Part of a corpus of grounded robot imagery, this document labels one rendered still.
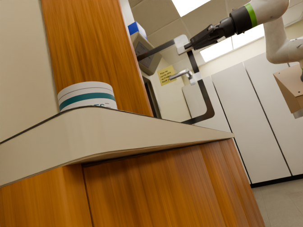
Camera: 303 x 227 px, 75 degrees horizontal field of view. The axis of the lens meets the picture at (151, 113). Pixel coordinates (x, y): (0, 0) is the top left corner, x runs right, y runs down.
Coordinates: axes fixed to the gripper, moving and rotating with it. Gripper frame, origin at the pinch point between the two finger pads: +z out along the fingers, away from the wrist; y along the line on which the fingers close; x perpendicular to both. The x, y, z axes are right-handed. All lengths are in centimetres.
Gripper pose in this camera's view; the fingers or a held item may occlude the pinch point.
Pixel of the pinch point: (185, 48)
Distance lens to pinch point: 91.2
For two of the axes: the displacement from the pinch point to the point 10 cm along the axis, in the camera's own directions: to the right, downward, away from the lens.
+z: -8.6, 3.4, 3.7
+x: 2.7, 9.3, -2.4
